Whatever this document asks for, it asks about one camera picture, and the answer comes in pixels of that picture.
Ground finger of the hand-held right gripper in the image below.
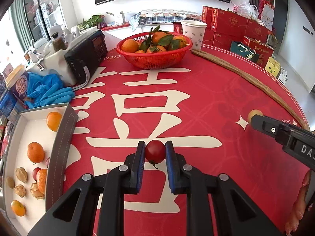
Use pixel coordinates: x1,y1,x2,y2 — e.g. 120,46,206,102
248,114,302,144

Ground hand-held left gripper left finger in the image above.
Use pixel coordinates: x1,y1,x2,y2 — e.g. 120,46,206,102
27,141,146,236

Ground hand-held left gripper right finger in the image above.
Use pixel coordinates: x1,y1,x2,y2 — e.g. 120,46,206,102
165,141,283,236

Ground small orange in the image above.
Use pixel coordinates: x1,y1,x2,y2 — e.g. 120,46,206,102
36,169,48,195
46,111,63,132
10,200,26,217
27,142,45,164

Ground grey cardboard box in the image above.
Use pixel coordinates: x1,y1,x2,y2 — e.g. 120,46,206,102
2,102,79,236

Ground person's right hand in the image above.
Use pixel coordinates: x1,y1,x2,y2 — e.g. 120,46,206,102
285,170,315,235

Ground yellow carton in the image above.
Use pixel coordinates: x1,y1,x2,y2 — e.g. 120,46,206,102
264,57,281,75

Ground red fruit gift box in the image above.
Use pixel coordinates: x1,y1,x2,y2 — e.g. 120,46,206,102
243,36,274,62

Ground wooden back scratcher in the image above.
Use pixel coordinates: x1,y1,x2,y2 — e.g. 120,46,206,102
191,49,310,130

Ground green gift bag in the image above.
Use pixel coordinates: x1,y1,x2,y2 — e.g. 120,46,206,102
230,41,259,63

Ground red plastic basket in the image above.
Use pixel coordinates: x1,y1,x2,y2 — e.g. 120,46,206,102
116,31,193,70

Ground white floral paper cup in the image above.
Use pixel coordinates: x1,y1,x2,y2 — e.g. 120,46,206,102
181,20,207,50

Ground clear plastic bag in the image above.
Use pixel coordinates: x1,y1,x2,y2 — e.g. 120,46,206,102
231,1,260,20

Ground blue rubber gloves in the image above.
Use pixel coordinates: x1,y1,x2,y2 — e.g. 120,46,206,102
25,73,75,109

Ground pile of leafy oranges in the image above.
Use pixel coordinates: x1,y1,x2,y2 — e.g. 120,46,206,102
120,25,188,54

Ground black portable radio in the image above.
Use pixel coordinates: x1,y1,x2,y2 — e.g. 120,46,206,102
64,29,108,85

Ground narrow red gift box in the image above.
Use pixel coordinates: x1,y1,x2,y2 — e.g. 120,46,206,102
202,6,214,29

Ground blue carton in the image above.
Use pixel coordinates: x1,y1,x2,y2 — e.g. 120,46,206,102
0,90,25,122

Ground purple cup with yellow lid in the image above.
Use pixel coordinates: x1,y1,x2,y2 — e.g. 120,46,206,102
5,65,29,104

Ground brown glass bottle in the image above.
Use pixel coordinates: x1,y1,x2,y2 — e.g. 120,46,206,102
51,32,67,51

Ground plaid cloth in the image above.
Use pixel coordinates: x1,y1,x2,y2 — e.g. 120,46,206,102
130,8,203,31

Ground green potted plant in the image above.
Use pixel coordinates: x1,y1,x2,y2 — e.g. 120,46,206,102
77,14,107,32

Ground white ceramic jar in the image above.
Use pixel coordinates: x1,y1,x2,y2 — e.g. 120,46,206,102
49,25,66,38

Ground wall calendar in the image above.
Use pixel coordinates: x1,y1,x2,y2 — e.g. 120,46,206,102
261,4,275,31

